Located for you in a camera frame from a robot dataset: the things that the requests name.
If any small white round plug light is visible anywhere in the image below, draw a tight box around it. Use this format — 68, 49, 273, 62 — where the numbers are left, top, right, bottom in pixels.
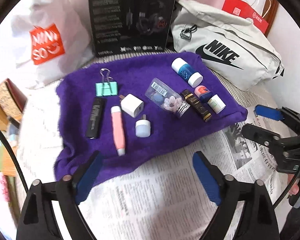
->
135, 114, 151, 138

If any mint green binder clip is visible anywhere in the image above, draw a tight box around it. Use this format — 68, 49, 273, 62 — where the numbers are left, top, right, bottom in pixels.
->
95, 68, 118, 97

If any newspaper sheet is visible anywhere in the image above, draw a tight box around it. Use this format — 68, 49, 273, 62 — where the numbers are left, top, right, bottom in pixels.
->
79, 107, 289, 239

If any purple towel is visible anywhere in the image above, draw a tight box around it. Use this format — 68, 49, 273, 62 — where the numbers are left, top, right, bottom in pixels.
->
54, 52, 248, 185

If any black gold Grand Reserve lighter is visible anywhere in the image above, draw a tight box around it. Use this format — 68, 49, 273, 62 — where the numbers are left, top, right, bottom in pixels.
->
180, 89, 212, 122

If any pink white pen-shaped tube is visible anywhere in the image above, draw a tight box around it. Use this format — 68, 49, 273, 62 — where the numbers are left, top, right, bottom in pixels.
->
110, 106, 126, 156

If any white USB wall charger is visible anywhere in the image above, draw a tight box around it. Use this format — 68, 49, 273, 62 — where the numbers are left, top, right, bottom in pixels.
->
119, 94, 144, 118

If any black cable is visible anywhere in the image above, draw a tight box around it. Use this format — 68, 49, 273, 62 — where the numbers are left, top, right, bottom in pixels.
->
0, 121, 30, 196

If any patterned book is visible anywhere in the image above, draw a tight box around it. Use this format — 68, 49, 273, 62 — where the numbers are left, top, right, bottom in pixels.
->
0, 79, 27, 122

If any black rectangular lighter stick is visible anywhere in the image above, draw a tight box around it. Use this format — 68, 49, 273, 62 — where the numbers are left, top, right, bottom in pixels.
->
85, 97, 106, 139

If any wooden nightstand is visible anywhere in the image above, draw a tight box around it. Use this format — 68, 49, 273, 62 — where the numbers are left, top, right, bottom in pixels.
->
0, 107, 19, 177

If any white Miniso plastic bag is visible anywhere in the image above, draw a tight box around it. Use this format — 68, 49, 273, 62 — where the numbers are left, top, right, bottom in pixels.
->
11, 0, 93, 89

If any wooden door frame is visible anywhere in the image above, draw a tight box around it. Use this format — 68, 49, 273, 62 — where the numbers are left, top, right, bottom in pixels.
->
263, 0, 279, 37

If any blue white cylindrical bottle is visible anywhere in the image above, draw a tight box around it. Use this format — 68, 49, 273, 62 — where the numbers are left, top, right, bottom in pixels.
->
171, 57, 203, 88

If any black headset box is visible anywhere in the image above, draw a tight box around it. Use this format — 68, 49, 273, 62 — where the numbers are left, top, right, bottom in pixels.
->
88, 0, 175, 57

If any clear candy bottle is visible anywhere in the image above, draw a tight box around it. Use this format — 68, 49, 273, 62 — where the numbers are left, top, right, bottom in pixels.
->
145, 78, 190, 118

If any small white green-label jar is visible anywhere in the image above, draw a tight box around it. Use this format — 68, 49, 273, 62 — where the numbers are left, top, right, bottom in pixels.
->
207, 94, 226, 114

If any grey Nike waist bag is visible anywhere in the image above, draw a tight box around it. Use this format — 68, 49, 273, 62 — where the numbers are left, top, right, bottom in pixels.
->
171, 0, 285, 91

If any person's right hand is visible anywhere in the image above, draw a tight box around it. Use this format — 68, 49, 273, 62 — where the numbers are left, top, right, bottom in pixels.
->
287, 174, 300, 197

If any small red paper bag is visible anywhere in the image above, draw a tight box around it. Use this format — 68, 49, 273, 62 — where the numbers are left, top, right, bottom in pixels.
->
222, 0, 271, 34

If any striped bed sheet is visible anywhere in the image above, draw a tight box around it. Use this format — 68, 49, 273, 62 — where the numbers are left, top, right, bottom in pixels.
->
18, 57, 275, 183

